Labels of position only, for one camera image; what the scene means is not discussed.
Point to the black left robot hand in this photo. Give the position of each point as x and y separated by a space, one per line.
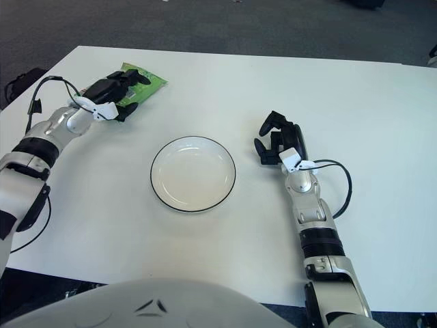
102 89

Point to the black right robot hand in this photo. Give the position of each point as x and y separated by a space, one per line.
290 136

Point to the green snack bag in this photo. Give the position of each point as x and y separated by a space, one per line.
153 85

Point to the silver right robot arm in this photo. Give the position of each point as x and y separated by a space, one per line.
307 186

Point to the white plate with black rim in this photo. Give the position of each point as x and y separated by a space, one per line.
191 177

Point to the black bag on floor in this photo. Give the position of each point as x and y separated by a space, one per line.
24 82

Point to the black floor object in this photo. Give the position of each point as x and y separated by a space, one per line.
367 3

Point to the black white chair base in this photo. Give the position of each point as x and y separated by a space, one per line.
433 56

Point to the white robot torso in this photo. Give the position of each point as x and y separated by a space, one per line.
205 307

